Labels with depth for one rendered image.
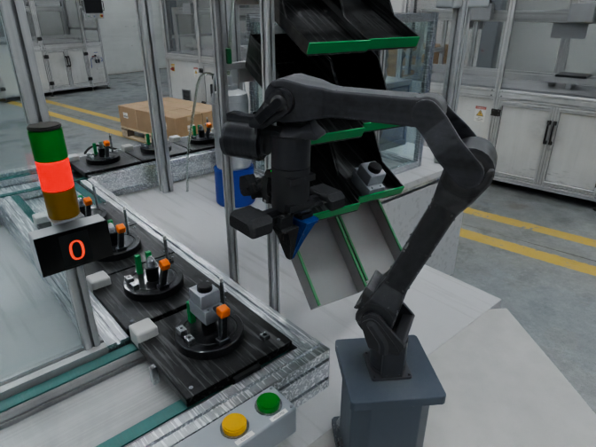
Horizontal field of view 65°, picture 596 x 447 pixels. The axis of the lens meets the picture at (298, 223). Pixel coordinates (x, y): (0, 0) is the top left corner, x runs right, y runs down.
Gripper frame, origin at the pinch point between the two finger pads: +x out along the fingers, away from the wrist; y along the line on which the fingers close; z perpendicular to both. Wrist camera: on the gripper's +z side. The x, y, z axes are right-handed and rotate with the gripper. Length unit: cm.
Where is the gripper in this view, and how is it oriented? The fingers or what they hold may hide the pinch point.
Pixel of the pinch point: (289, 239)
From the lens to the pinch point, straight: 73.6
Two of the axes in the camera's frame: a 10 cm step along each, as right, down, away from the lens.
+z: -6.5, -3.4, 6.8
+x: -0.2, 9.0, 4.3
